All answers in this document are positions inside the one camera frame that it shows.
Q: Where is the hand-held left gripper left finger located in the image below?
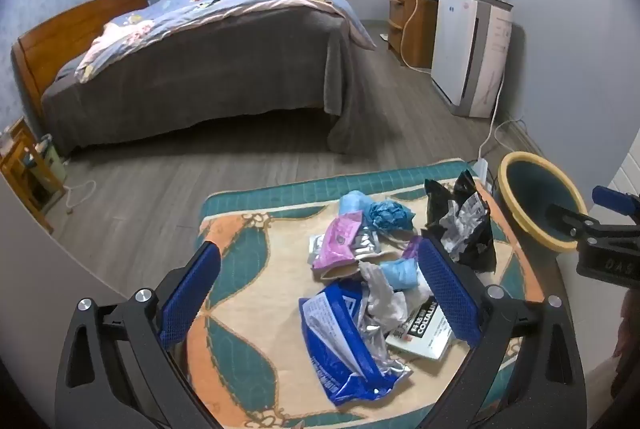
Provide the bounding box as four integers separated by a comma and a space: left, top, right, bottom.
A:
55, 240, 223, 429

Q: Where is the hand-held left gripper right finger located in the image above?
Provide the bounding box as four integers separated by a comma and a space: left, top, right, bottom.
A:
417, 239, 587, 429

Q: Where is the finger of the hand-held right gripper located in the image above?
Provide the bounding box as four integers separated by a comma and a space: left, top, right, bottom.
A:
544, 204, 601, 244
592, 185, 640, 225

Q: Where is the yellow rimmed trash bin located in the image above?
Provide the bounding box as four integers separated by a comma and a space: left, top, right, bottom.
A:
497, 151, 590, 254

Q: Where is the silver foil pack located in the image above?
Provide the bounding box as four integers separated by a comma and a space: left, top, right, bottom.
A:
352, 229, 383, 257

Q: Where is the blue snack bag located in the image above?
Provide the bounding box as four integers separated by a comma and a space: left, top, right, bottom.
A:
298, 279, 413, 406

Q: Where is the white drawer cabinet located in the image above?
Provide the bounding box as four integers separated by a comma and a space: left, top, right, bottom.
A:
606, 151, 640, 210

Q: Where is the light blue shoe cover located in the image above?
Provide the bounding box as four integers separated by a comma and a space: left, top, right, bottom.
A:
339, 190, 373, 217
380, 258, 421, 292

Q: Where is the white box with black label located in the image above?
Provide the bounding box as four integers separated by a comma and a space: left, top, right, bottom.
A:
385, 301, 453, 362

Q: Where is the black foil bag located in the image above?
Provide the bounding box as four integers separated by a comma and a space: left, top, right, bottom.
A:
424, 170, 497, 274

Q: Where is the teal orange patterned mat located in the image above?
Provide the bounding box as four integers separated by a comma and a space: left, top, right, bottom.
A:
170, 157, 551, 429

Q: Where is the crumpled white paper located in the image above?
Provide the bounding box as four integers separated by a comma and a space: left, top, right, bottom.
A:
357, 260, 433, 332

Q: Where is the crumpled blue shoe cover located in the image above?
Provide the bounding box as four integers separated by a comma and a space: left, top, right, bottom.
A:
367, 200, 417, 232

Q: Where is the pink wrapper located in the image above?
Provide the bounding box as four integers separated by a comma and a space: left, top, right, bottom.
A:
311, 211, 368, 271

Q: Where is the small clear wrapper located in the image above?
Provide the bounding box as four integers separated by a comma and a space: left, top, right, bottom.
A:
308, 234, 326, 267

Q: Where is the pale green container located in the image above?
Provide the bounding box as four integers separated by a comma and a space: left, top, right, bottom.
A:
42, 144, 67, 182

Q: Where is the wooden nightstand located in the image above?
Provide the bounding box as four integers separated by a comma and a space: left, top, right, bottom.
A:
0, 116, 68, 235

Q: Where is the white air purifier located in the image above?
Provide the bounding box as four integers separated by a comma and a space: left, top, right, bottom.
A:
431, 0, 515, 118

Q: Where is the bed with grey blanket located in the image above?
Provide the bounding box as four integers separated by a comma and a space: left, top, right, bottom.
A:
41, 1, 371, 154

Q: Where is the wooden cabinet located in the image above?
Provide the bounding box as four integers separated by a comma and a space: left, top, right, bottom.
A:
387, 0, 441, 68

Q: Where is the wooden bed headboard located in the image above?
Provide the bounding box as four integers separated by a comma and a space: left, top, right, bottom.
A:
12, 0, 151, 120

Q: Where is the white floor cable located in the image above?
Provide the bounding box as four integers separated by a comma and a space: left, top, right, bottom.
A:
65, 180, 97, 214

